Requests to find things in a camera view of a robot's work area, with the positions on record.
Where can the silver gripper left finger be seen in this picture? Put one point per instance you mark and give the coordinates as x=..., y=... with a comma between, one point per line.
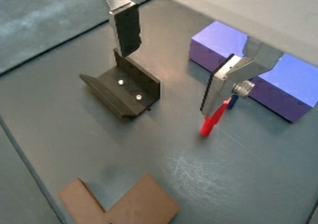
x=125, y=21

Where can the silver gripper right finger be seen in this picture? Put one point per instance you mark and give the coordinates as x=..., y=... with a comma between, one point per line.
x=232, y=78

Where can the brown T-shaped block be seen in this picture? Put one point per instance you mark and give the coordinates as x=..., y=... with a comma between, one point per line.
x=145, y=205

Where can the blue peg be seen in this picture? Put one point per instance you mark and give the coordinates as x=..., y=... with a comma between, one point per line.
x=233, y=102

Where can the purple base block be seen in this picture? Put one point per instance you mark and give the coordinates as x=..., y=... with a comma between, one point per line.
x=286, y=89

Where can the red peg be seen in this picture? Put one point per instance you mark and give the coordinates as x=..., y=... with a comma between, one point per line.
x=210, y=121

